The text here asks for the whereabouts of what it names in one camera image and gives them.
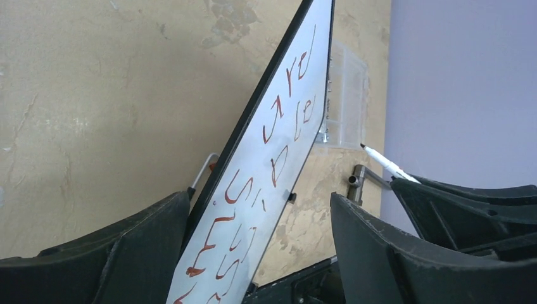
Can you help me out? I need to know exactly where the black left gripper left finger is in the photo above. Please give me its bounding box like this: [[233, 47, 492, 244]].
[[1, 191, 190, 303]]

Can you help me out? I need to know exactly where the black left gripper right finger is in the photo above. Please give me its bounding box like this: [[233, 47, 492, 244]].
[[330, 193, 536, 303]]

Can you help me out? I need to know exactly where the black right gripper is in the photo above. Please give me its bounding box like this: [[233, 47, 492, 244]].
[[390, 175, 536, 262]]

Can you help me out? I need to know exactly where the white marker pen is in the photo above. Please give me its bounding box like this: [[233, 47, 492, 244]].
[[360, 143, 420, 184]]

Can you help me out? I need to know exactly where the white whiteboard black frame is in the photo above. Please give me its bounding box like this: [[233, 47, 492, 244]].
[[167, 1, 334, 303]]

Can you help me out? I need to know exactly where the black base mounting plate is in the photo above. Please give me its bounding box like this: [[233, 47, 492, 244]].
[[242, 256, 346, 304]]

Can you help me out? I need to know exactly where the clear plastic screw organizer box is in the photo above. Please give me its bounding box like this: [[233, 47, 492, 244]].
[[315, 40, 369, 150]]

